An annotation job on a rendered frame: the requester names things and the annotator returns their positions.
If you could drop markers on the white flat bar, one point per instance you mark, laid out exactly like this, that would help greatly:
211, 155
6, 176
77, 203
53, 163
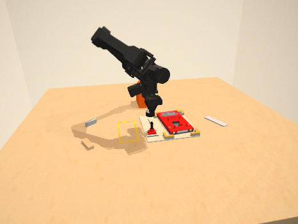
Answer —
216, 121

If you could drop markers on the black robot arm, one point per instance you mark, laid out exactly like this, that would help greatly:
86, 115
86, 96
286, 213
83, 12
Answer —
132, 59

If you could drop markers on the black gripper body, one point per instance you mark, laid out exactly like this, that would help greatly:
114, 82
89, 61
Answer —
150, 89

